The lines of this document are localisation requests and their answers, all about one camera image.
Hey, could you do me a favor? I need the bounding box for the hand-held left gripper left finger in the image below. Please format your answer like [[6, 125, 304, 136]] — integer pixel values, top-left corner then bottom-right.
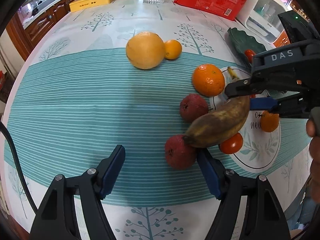
[[30, 144, 126, 240]]

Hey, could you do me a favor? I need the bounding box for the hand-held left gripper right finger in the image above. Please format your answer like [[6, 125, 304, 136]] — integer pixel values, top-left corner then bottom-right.
[[196, 148, 292, 240]]

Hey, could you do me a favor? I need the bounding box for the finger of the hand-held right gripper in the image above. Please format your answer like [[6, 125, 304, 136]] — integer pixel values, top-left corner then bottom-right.
[[249, 93, 310, 119], [224, 78, 270, 99]]

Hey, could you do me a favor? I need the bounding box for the yellow spotted banana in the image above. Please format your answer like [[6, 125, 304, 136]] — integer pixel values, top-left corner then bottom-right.
[[227, 66, 240, 82]]

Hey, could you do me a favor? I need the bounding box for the small orange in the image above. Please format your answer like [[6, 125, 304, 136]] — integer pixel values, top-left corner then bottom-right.
[[164, 39, 182, 60], [260, 111, 280, 133]]

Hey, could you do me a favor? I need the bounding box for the large orange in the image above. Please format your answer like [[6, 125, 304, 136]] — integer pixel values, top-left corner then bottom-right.
[[192, 64, 225, 97]]

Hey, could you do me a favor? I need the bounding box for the red lychee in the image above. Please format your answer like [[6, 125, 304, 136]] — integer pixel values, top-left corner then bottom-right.
[[180, 94, 209, 123], [165, 134, 198, 170]]

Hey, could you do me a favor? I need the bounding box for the brown overripe banana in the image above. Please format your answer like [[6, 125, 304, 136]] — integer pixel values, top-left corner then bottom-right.
[[182, 95, 251, 148]]

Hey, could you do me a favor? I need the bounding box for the dark green leaf plate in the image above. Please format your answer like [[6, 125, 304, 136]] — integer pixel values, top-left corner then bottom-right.
[[227, 27, 268, 68]]

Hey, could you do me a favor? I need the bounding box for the yellow grapefruit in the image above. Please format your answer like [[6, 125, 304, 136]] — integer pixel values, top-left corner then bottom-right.
[[126, 31, 166, 70]]

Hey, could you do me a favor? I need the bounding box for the person's right hand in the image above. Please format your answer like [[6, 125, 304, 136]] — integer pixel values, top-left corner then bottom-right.
[[306, 119, 320, 204]]

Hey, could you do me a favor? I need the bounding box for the white countertop appliance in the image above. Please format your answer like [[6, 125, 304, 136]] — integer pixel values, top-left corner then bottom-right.
[[236, 0, 293, 44]]

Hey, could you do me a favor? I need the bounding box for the tree print tablecloth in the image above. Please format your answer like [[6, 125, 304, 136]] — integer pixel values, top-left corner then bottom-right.
[[4, 0, 313, 240]]

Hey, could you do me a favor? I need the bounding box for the wooden kitchen cabinet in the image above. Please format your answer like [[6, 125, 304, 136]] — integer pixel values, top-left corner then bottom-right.
[[6, 0, 91, 61]]

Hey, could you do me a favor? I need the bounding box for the yellow tin box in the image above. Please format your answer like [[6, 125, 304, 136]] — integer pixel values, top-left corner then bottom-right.
[[69, 0, 117, 12]]

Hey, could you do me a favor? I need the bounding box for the black cable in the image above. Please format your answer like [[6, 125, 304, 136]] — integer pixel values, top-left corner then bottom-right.
[[0, 122, 38, 214]]

